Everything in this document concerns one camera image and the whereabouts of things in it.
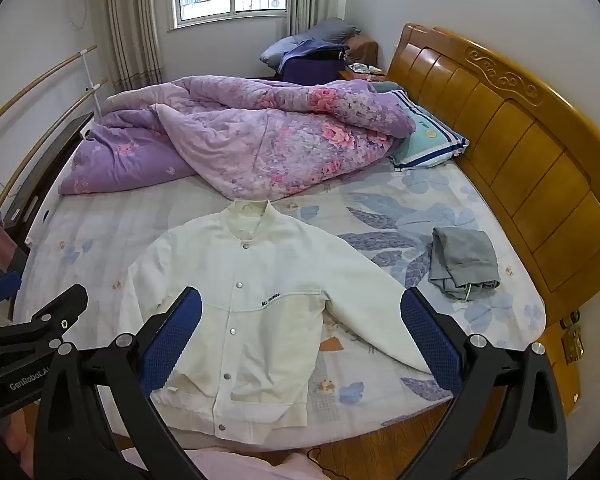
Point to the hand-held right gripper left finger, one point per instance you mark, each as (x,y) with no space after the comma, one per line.
(172,340)

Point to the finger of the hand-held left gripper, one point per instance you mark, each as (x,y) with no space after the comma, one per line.
(0,291)
(62,305)

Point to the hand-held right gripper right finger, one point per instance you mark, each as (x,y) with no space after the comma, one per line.
(430,340)

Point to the white jacket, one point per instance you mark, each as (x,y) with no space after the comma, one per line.
(260,270)

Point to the person's left forearm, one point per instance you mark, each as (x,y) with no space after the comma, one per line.
(22,435)

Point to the grey folded pants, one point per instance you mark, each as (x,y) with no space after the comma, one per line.
(462,257)

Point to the dark wooden footboard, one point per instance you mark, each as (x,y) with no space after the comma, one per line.
(50,170)

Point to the person's pink pants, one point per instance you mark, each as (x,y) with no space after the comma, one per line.
(230,467)

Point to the bed with floral sheet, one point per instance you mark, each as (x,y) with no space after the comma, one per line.
(405,200)

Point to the teal striped pillow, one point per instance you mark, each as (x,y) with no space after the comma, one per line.
(430,135)

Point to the wooden headboard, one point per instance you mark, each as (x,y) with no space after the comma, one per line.
(530,150)

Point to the purple floral quilt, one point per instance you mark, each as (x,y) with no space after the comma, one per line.
(260,135)

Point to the wooden nightstand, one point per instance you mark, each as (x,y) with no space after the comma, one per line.
(360,72)

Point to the dark purple cloth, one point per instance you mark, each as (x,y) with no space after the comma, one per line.
(310,67)

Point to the grey pillow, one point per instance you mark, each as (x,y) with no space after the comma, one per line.
(330,30)

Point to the brass bed bracket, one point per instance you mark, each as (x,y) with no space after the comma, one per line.
(572,342)

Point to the white rack post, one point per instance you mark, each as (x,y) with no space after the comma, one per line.
(89,80)

